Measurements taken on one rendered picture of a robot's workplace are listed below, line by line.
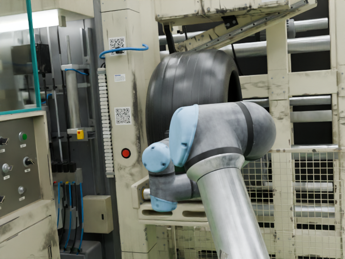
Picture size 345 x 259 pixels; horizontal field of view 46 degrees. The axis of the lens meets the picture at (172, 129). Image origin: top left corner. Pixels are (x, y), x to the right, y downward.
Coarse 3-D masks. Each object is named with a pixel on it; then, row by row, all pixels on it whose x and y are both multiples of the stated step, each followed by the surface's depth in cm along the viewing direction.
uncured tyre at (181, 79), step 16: (160, 64) 159; (176, 64) 155; (192, 64) 152; (208, 64) 150; (224, 64) 154; (160, 80) 152; (176, 80) 149; (192, 80) 147; (208, 80) 146; (224, 80) 149; (160, 96) 149; (176, 96) 147; (192, 96) 145; (208, 96) 143; (224, 96) 147; (240, 96) 184; (160, 112) 147; (160, 128) 147
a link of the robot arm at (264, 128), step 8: (248, 104) 82; (256, 104) 84; (256, 112) 81; (264, 112) 83; (256, 120) 80; (264, 120) 81; (272, 120) 84; (256, 128) 80; (264, 128) 81; (272, 128) 83; (256, 136) 80; (264, 136) 81; (272, 136) 83; (256, 144) 81; (264, 144) 82; (272, 144) 86; (256, 152) 83; (264, 152) 86; (248, 160) 91; (192, 184) 116; (192, 192) 116
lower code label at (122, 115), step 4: (116, 108) 174; (120, 108) 174; (124, 108) 173; (128, 108) 173; (116, 112) 174; (120, 112) 174; (124, 112) 173; (128, 112) 173; (116, 116) 175; (120, 116) 174; (124, 116) 174; (128, 116) 173; (116, 120) 175; (120, 120) 174; (124, 120) 174; (128, 120) 173; (116, 124) 175; (120, 124) 175; (124, 124) 174; (128, 124) 173
